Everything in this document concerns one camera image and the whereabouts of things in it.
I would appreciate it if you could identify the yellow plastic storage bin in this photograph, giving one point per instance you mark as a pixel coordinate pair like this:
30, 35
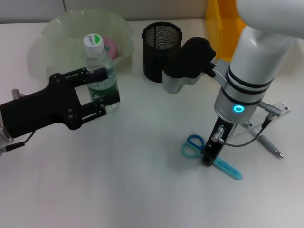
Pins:
221, 28

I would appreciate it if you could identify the black mesh pen cup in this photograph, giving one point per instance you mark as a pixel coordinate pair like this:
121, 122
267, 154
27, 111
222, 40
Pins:
156, 38

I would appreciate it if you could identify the clear green-label water bottle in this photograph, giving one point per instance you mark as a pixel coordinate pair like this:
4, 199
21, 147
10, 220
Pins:
104, 92

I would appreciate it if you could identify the silver mechanical pen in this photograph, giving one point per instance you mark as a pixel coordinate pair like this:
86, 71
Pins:
268, 143

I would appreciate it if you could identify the pale green glass fruit bowl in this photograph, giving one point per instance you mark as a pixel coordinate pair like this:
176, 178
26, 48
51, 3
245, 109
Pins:
59, 35

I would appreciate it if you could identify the clear plastic ruler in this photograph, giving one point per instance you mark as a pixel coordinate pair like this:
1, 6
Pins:
282, 108

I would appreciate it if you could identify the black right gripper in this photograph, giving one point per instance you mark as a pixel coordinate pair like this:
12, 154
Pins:
217, 142

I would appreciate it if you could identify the blue and teal scissors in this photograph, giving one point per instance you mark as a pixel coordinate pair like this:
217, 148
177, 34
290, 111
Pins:
194, 142

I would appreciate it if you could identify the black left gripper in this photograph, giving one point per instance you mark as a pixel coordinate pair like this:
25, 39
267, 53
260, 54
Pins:
35, 111

